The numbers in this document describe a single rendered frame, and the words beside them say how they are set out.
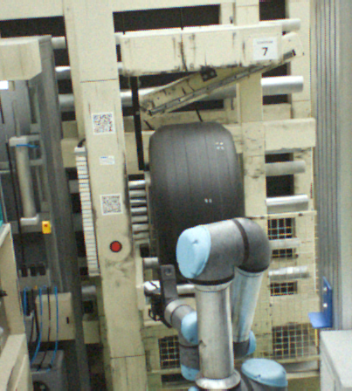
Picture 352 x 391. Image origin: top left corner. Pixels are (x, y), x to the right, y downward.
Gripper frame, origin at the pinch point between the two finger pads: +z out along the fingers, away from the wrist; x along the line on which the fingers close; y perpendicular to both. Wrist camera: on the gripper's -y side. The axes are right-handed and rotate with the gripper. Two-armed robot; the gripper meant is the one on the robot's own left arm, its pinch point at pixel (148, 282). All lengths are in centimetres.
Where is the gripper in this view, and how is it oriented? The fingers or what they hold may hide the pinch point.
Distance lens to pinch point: 215.7
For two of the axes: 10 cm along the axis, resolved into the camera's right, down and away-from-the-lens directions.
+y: -0.5, 9.8, 2.1
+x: 9.0, -0.5, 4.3
